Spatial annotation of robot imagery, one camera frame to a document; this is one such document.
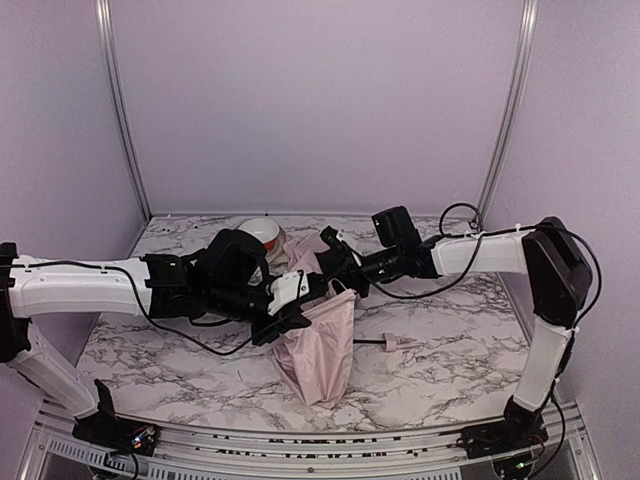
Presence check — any pink and black umbrella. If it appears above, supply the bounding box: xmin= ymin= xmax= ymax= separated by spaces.
xmin=272 ymin=232 xmax=419 ymax=407

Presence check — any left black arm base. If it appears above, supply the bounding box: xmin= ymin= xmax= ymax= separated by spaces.
xmin=72 ymin=419 xmax=160 ymax=456

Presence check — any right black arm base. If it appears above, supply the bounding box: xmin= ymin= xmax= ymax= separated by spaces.
xmin=456 ymin=422 xmax=549 ymax=459

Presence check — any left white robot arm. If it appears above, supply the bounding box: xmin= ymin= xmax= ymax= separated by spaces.
xmin=1 ymin=229 xmax=326 ymax=432

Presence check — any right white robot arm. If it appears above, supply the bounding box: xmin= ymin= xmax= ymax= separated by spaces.
xmin=318 ymin=206 xmax=603 ymax=432

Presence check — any grey round plate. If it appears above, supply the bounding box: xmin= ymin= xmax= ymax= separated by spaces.
xmin=266 ymin=227 xmax=287 ymax=264

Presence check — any red and white bowl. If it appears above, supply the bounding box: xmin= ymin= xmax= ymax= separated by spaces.
xmin=237 ymin=217 xmax=280 ymax=251

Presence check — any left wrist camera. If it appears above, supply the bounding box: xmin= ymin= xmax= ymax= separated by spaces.
xmin=267 ymin=270 xmax=309 ymax=316

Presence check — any aluminium front rail frame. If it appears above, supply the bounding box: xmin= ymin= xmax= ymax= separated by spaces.
xmin=16 ymin=399 xmax=602 ymax=479

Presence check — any right aluminium corner post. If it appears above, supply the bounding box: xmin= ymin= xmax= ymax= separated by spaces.
xmin=478 ymin=0 xmax=540 ymax=219

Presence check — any aluminium corner post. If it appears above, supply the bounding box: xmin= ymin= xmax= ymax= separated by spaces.
xmin=478 ymin=0 xmax=540 ymax=219
xmin=95 ymin=0 xmax=152 ymax=224

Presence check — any left aluminium corner post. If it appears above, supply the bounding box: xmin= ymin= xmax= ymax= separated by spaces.
xmin=95 ymin=0 xmax=152 ymax=224

